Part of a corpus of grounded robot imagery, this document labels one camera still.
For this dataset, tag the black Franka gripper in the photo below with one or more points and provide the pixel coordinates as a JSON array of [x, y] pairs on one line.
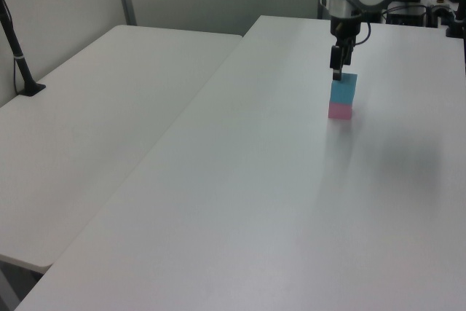
[[345, 28]]

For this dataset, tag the blue cube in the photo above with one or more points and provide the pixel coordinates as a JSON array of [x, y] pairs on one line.
[[343, 89]]

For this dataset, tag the pink cube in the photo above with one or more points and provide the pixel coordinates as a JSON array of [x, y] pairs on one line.
[[340, 110]]

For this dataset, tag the black electronics unit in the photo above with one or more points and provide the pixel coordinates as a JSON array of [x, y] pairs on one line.
[[406, 16]]

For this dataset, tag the black table clamp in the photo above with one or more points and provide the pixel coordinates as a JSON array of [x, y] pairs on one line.
[[451, 21]]

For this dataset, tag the black camera stand pole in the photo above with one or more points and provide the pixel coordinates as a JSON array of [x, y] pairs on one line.
[[16, 56]]

